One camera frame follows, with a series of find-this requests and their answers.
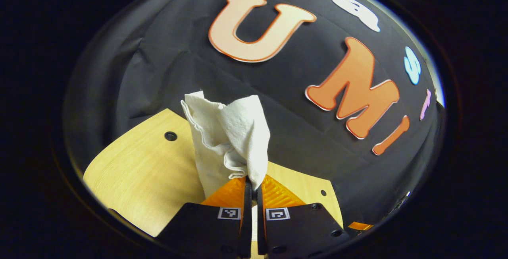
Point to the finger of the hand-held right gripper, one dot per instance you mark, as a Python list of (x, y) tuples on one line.
[(359, 226)]

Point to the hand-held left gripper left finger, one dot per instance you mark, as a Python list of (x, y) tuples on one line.
[(206, 231)]

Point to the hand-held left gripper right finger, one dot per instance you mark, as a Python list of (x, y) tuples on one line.
[(301, 231)]

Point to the black backdrop cloth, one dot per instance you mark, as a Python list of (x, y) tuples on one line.
[(178, 60)]

